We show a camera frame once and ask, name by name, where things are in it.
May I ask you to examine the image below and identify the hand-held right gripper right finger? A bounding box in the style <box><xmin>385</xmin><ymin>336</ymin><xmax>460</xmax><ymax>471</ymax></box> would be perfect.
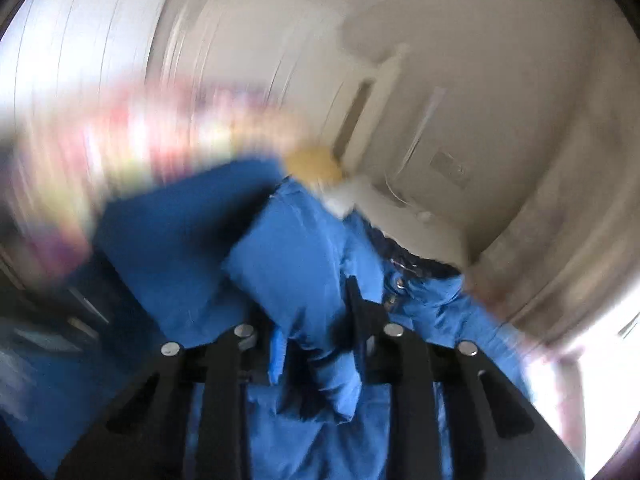
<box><xmin>346</xmin><ymin>276</ymin><xmax>587</xmax><ymax>480</ymax></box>

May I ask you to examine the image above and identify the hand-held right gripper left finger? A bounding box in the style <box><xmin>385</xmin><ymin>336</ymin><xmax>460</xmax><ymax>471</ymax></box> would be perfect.
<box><xmin>55</xmin><ymin>324</ymin><xmax>288</xmax><ymax>480</ymax></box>

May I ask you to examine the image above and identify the blue puffer jacket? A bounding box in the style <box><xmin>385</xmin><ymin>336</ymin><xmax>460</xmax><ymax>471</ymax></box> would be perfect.
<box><xmin>35</xmin><ymin>157</ymin><xmax>536</xmax><ymax>480</ymax></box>

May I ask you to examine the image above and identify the white nightstand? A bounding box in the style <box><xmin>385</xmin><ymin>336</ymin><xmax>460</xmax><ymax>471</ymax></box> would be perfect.
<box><xmin>320</xmin><ymin>175</ymin><xmax>471</xmax><ymax>267</ymax></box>

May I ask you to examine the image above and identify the yellow pillow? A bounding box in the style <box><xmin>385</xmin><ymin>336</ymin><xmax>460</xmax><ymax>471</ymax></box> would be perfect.
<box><xmin>285</xmin><ymin>146</ymin><xmax>345</xmax><ymax>185</ymax></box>

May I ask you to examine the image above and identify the printed beige curtain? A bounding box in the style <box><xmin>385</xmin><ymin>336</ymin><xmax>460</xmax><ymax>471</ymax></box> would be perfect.
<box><xmin>465</xmin><ymin>150</ymin><xmax>640</xmax><ymax>343</ymax></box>

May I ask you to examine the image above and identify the floral bed blanket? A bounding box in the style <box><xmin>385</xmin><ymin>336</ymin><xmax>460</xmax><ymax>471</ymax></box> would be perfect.
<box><xmin>0</xmin><ymin>80</ymin><xmax>311</xmax><ymax>291</ymax></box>

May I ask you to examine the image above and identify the wall socket plate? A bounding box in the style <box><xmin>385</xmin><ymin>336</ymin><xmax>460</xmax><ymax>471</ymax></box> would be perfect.
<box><xmin>430</xmin><ymin>150</ymin><xmax>471</xmax><ymax>184</ymax></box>

